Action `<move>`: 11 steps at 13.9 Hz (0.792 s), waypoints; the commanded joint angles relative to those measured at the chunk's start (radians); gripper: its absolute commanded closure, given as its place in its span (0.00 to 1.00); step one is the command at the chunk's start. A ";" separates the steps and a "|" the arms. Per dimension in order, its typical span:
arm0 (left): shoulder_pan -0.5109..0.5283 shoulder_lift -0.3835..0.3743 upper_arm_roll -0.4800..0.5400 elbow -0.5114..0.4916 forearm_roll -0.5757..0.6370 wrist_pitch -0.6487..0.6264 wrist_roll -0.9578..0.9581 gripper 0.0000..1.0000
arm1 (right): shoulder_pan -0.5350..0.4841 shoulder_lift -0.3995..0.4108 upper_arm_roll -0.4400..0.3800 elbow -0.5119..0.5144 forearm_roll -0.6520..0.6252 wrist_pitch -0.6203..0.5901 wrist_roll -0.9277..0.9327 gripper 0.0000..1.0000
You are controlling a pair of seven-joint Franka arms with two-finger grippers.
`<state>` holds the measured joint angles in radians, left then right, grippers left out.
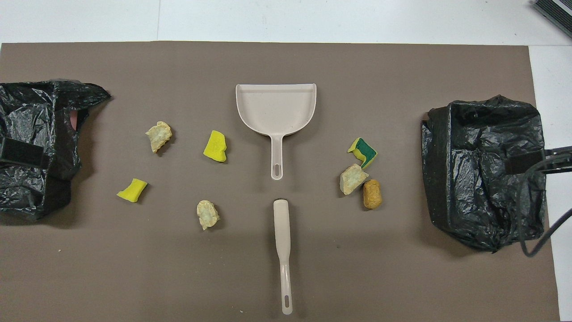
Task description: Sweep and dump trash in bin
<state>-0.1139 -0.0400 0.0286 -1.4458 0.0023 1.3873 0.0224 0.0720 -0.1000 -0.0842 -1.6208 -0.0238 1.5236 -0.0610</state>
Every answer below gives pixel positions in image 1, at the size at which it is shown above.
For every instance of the brown bread roll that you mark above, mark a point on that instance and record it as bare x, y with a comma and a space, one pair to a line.
372, 194

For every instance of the black trash bag bin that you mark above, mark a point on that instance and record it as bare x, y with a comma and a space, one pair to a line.
31, 116
478, 170

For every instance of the dark ribbed box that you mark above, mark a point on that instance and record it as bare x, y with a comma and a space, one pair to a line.
556, 13

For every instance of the yellow sponge piece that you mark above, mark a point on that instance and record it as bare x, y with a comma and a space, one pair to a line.
215, 146
132, 190

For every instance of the yellow and green sponge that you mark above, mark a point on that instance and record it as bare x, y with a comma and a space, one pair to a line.
364, 153

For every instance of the beige hand brush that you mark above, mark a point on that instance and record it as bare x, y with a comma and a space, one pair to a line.
282, 223

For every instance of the pink bin under bag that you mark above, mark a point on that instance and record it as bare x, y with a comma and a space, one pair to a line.
74, 120

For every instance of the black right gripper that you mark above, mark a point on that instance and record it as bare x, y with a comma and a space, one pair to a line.
558, 166

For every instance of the toy croissant pastry piece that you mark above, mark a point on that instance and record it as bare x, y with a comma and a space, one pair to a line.
158, 136
208, 214

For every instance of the cream toast piece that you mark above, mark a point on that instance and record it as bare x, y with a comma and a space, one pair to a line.
353, 179

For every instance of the brown paper table mat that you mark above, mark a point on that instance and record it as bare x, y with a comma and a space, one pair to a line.
286, 277

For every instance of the beige plastic dustpan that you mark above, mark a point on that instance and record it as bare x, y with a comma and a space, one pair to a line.
275, 107

